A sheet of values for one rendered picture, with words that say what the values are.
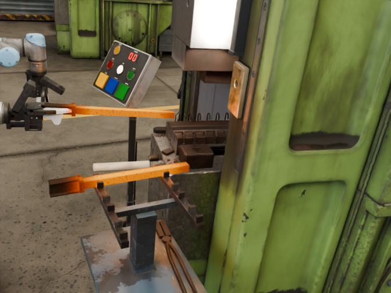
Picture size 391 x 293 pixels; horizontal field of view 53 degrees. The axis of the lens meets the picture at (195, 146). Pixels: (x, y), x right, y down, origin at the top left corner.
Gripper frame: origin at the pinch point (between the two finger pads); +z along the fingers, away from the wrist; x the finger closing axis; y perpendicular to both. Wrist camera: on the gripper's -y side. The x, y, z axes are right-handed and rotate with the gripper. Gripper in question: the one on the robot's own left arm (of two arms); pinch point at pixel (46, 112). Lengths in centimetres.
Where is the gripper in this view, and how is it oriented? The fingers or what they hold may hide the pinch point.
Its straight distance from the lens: 194.0
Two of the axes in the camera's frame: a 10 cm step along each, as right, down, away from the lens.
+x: 2.1, 4.5, -8.7
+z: -1.0, 8.9, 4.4
